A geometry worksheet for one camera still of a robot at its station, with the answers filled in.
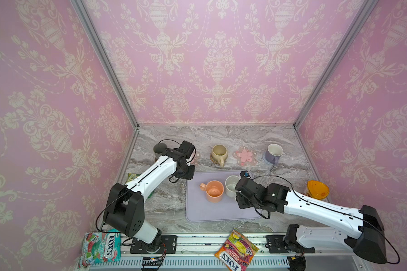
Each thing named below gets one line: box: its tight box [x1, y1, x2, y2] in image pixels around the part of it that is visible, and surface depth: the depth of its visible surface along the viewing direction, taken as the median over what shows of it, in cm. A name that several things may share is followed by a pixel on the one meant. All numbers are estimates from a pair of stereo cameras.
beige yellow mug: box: [210, 143, 228, 168], surface depth 97 cm
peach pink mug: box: [199, 180, 224, 204], surface depth 85 cm
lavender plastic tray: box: [185, 170, 262, 222], surface depth 85 cm
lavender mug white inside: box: [264, 143, 284, 166], surface depth 101 cm
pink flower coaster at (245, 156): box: [232, 146, 258, 167], surface depth 106 cm
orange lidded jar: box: [306, 180, 330, 200], surface depth 81 cm
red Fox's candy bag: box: [214, 227, 260, 271], surface depth 71 cm
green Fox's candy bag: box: [77, 228, 121, 269], surface depth 73 cm
